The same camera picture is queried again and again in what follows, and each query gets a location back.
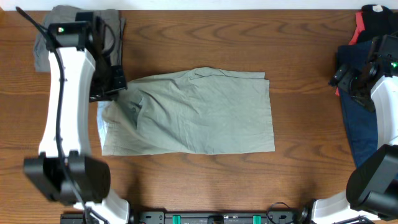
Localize khaki green shorts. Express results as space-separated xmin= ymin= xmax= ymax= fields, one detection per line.
xmin=97 ymin=67 xmax=275 ymax=156

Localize red garment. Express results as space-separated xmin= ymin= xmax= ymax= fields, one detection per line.
xmin=349 ymin=12 xmax=365 ymax=45

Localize folded grey shorts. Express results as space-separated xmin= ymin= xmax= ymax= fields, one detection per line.
xmin=33 ymin=5 xmax=126 ymax=72

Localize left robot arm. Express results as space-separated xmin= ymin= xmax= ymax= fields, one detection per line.
xmin=23 ymin=12 xmax=134 ymax=223

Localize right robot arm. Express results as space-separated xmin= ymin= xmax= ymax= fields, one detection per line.
xmin=300 ymin=35 xmax=397 ymax=223

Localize navy blue garment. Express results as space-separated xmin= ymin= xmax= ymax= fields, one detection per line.
xmin=336 ymin=40 xmax=377 ymax=167

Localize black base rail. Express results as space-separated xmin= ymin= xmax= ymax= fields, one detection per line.
xmin=60 ymin=210 xmax=312 ymax=224

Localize black garment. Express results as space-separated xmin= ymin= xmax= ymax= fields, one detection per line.
xmin=357 ymin=4 xmax=397 ymax=43

